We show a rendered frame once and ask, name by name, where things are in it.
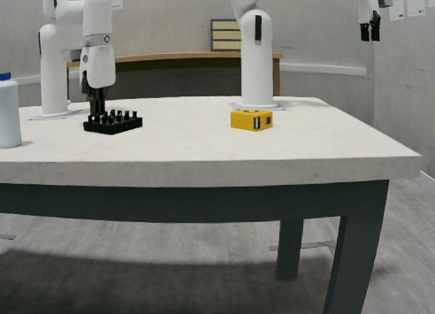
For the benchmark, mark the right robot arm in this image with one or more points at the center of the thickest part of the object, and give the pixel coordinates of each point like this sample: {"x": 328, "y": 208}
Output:
{"x": 93, "y": 26}

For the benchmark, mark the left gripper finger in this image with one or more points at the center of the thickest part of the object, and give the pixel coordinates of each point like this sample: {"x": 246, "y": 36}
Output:
{"x": 375, "y": 27}
{"x": 365, "y": 35}

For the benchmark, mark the black knob box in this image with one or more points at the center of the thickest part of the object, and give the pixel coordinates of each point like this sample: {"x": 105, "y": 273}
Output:
{"x": 114, "y": 125}

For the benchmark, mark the white bottle with blue cap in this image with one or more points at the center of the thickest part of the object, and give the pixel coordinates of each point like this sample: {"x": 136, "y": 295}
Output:
{"x": 10, "y": 134}

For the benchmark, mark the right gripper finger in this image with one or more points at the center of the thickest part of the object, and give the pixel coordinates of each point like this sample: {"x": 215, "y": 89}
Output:
{"x": 102, "y": 96}
{"x": 95, "y": 103}

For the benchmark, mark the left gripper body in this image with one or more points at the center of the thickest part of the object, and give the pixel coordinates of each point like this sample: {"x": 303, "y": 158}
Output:
{"x": 365, "y": 10}

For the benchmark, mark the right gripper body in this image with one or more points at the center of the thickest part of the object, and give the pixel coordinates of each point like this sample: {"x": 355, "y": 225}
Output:
{"x": 99, "y": 63}

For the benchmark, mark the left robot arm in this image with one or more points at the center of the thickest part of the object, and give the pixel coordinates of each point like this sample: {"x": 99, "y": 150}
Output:
{"x": 256, "y": 55}

